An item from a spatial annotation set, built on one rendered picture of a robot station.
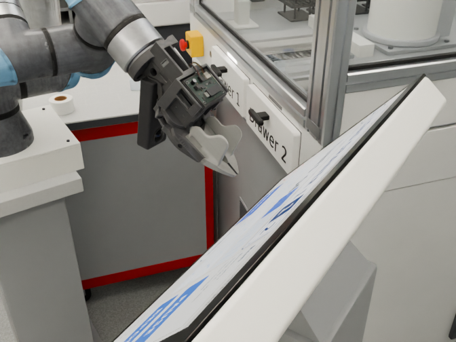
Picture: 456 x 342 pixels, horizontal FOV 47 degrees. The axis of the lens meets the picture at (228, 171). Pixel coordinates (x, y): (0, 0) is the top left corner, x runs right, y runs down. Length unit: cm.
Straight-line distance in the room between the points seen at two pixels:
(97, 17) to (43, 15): 45
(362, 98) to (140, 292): 130
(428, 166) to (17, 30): 87
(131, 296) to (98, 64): 132
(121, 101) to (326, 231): 132
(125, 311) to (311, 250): 163
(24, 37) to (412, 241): 98
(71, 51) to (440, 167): 83
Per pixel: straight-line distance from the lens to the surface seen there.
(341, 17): 96
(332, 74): 99
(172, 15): 228
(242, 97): 141
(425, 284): 152
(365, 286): 64
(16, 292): 151
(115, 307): 204
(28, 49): 84
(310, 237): 42
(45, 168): 133
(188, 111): 72
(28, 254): 145
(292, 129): 114
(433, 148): 122
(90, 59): 86
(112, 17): 77
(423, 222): 135
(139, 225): 185
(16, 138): 131
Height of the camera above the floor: 145
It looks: 32 degrees down
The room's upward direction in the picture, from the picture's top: straight up
